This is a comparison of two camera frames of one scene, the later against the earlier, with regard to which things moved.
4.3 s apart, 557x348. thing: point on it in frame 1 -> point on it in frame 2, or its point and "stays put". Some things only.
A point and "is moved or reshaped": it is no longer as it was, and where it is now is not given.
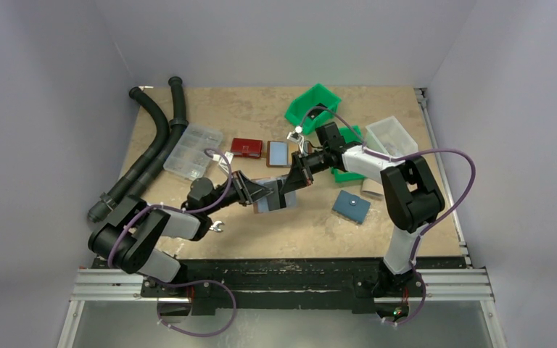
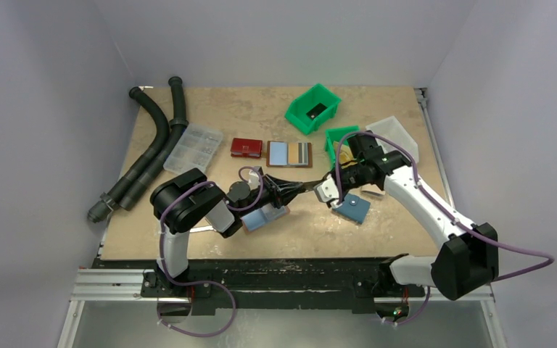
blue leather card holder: (352, 206) stays put
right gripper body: (299, 165) -> (338, 177)
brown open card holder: (277, 154) stays put
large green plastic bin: (310, 98) stays put
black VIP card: (314, 112) stays put
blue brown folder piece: (276, 200) is moved or reshaped
